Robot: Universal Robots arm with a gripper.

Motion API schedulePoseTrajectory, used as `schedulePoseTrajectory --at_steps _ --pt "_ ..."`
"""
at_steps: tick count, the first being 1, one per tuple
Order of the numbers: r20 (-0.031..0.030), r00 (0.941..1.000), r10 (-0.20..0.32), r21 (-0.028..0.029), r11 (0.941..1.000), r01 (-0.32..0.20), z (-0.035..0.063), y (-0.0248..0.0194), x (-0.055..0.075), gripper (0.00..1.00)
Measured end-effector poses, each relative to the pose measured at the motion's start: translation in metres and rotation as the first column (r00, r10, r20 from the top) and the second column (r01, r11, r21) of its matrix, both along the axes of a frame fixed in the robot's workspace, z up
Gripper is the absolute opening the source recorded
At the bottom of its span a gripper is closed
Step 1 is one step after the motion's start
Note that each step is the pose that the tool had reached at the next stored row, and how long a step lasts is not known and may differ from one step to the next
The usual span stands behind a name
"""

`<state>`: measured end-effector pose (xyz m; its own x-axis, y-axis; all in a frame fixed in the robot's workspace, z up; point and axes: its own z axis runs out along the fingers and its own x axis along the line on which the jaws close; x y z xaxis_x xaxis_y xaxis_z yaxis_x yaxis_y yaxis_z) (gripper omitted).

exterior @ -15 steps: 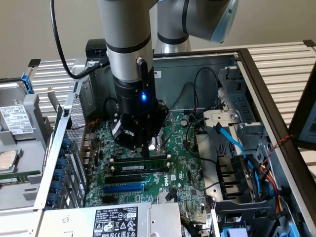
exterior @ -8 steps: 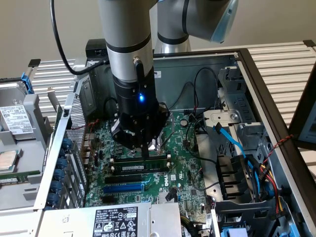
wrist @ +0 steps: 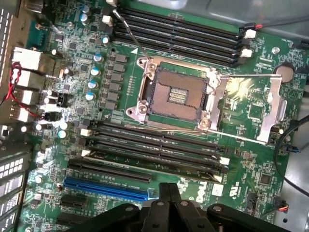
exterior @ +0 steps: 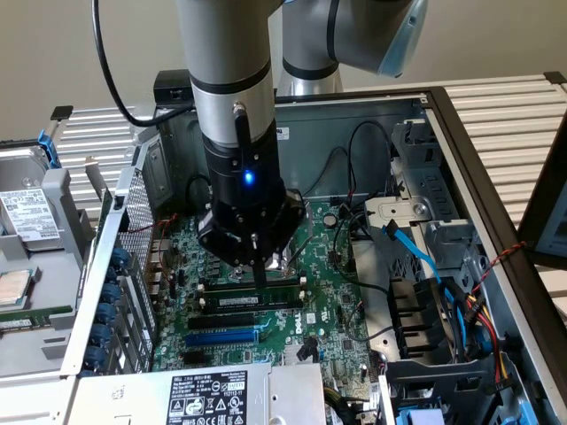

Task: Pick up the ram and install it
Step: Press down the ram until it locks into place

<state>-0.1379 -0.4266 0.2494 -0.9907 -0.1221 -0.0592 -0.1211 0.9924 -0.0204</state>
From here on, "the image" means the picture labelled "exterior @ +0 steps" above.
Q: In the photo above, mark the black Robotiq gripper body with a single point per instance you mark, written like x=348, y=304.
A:
x=243, y=199

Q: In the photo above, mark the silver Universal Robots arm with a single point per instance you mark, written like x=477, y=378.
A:
x=221, y=44

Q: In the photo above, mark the RAM slot white latches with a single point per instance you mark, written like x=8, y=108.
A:
x=202, y=304
x=201, y=288

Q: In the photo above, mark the RAM slot black latches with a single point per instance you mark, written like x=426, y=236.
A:
x=230, y=288

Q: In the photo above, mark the steel socket cover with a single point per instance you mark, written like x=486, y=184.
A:
x=310, y=226

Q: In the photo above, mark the coin cell battery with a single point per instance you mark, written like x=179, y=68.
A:
x=328, y=218

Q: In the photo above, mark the large silver port block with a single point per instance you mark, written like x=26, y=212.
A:
x=160, y=249

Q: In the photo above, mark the green Dell motherboard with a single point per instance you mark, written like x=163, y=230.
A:
x=319, y=265

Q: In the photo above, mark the small silver USB port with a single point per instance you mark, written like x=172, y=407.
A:
x=155, y=264
x=155, y=277

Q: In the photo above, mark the long black expansion slot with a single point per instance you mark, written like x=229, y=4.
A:
x=221, y=322

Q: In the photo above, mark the open grey PC case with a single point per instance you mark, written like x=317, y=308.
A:
x=336, y=128

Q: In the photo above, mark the blue slot retainer knob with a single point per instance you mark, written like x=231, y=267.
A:
x=113, y=292
x=95, y=357
x=119, y=259
x=102, y=335
x=107, y=313

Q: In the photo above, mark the blue expansion slot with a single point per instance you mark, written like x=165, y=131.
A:
x=221, y=338

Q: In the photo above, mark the short black expansion slot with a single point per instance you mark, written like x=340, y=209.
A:
x=197, y=358

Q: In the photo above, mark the green graphics card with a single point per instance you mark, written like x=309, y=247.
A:
x=95, y=177

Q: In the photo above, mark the black box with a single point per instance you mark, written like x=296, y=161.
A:
x=173, y=86

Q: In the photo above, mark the silver finned heatsink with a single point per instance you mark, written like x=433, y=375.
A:
x=292, y=354

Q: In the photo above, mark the silver disk bay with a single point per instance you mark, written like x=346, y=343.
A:
x=443, y=190

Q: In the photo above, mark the black fan shroud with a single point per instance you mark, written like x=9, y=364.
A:
x=416, y=310

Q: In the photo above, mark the grey drive tray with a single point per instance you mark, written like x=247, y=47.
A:
x=57, y=274

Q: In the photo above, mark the silver power supply unit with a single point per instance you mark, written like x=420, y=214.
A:
x=133, y=398

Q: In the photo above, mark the blue plastic disk clip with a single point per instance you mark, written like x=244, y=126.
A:
x=48, y=150

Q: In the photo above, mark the silver hard disk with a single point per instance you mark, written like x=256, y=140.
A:
x=26, y=217

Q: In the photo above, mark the black table end cap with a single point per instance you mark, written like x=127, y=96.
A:
x=62, y=113
x=556, y=78

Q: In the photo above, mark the silver CPU chip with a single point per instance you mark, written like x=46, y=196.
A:
x=13, y=288

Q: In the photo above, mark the black plastic drive cage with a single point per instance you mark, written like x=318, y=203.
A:
x=443, y=380

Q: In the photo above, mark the black framed panel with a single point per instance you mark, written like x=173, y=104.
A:
x=538, y=212

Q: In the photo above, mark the blue plastic caddy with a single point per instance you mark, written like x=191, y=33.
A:
x=421, y=418

